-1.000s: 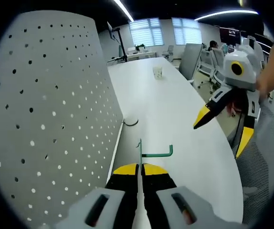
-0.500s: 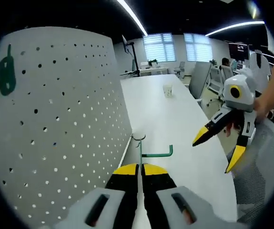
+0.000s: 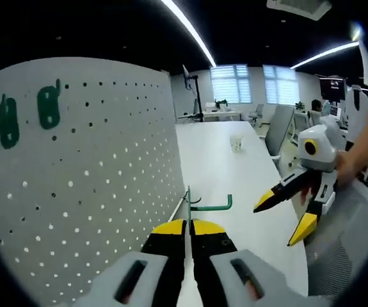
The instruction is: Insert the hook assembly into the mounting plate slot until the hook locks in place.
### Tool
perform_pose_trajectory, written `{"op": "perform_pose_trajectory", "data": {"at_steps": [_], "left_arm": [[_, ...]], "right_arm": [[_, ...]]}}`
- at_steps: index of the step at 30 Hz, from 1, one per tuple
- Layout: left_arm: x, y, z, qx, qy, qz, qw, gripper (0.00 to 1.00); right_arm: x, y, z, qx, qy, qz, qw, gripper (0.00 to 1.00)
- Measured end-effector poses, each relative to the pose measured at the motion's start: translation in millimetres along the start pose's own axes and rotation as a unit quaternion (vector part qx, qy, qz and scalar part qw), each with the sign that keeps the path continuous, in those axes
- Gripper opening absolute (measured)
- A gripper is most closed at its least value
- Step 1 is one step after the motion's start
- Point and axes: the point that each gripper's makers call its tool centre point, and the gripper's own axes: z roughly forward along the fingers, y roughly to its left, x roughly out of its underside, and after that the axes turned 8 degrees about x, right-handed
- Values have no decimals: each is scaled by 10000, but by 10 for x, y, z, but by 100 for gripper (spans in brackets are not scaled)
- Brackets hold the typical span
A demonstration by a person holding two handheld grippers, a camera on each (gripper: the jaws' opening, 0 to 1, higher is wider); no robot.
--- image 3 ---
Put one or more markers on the dark computer monitor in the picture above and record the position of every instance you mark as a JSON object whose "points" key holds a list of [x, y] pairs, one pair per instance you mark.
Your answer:
{"points": [[332, 88]]}

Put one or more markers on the green hook assembly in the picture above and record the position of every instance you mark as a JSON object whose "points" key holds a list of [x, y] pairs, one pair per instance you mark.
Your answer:
{"points": [[9, 140], [212, 208], [47, 123]]}

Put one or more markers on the window with blinds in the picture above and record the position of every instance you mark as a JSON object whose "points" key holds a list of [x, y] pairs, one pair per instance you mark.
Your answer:
{"points": [[281, 84], [231, 84]]}

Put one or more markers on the short ceiling light strip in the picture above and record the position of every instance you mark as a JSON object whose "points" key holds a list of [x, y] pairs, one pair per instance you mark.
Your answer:
{"points": [[324, 54]]}

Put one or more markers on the monitor on black pole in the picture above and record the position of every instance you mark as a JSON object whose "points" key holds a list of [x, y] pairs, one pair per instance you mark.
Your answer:
{"points": [[198, 96]]}

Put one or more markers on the white mesh office chair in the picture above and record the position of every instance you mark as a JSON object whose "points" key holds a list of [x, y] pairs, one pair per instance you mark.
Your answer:
{"points": [[347, 240]]}

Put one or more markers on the ceiling air conditioner vent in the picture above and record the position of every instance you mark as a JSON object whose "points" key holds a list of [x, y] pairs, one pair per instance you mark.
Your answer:
{"points": [[299, 8]]}

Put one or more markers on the person's right hand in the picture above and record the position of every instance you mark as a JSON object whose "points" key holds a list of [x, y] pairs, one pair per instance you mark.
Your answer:
{"points": [[348, 166]]}

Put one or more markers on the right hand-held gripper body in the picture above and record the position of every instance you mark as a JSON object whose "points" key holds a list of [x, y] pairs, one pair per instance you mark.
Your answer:
{"points": [[324, 153]]}

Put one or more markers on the white perforated mounting plate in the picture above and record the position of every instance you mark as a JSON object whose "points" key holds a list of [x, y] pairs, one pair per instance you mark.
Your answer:
{"points": [[107, 160]]}

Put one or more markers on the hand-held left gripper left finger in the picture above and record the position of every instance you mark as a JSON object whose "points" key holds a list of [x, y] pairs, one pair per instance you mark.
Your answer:
{"points": [[166, 252]]}

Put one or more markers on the white paper cup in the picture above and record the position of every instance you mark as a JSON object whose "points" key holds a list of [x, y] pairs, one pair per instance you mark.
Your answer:
{"points": [[237, 144]]}

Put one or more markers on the long ceiling light strip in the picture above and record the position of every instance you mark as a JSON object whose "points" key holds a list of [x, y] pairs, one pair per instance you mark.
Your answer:
{"points": [[189, 28]]}

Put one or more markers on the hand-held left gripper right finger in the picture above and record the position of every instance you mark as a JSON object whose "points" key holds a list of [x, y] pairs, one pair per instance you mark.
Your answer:
{"points": [[212, 252]]}

